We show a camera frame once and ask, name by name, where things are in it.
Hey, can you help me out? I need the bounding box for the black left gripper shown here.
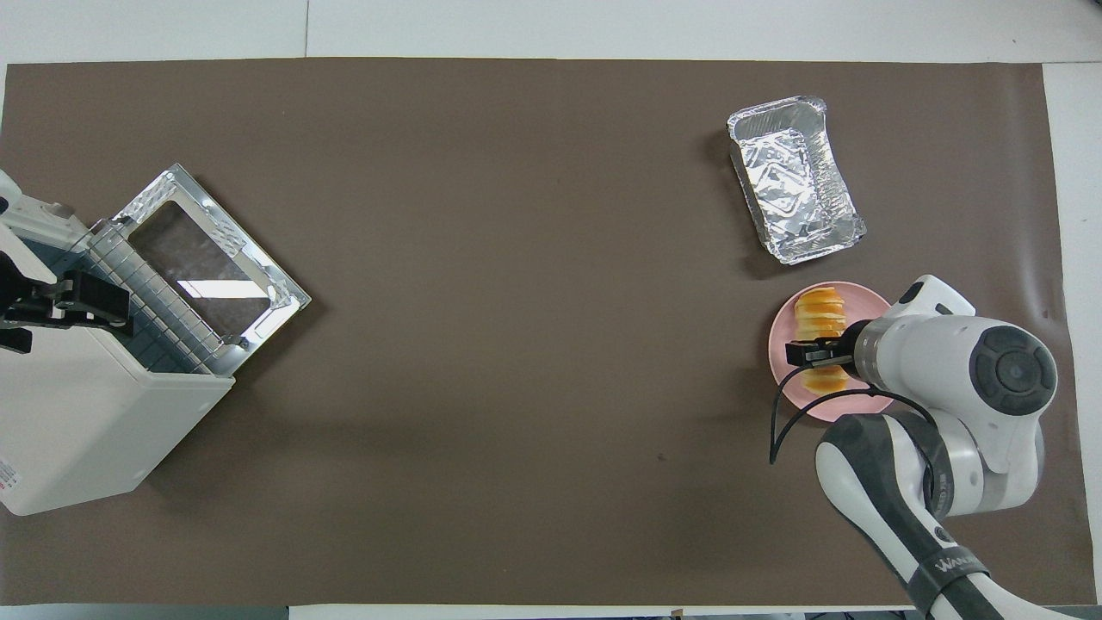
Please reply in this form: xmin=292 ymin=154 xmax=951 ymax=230
xmin=0 ymin=258 xmax=134 ymax=354

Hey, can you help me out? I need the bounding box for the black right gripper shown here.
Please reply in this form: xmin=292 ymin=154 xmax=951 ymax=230
xmin=785 ymin=319 xmax=872 ymax=380

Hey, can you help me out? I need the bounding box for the golden sliced bread loaf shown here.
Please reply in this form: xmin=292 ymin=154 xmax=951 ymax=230
xmin=794 ymin=287 xmax=851 ymax=395

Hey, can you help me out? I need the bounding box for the aluminium foil tray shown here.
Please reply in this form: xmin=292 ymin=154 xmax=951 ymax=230
xmin=726 ymin=95 xmax=867 ymax=266

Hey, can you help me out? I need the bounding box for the white toaster oven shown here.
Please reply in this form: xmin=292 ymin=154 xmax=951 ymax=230
xmin=0 ymin=170 xmax=235 ymax=518

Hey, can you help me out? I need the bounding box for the glass oven door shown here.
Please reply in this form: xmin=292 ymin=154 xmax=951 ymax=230
xmin=112 ymin=164 xmax=313 ymax=377

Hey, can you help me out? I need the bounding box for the pink round plate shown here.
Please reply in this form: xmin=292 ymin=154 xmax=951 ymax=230
xmin=768 ymin=282 xmax=901 ymax=423

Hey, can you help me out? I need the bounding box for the brown table mat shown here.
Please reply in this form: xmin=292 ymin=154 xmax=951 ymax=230
xmin=0 ymin=59 xmax=1073 ymax=608

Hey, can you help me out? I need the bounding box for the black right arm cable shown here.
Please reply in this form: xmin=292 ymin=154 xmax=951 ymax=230
xmin=769 ymin=366 xmax=939 ymax=518

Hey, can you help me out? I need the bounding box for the wire oven rack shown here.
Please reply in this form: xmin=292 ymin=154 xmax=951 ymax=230
xmin=86 ymin=220 xmax=238 ymax=375

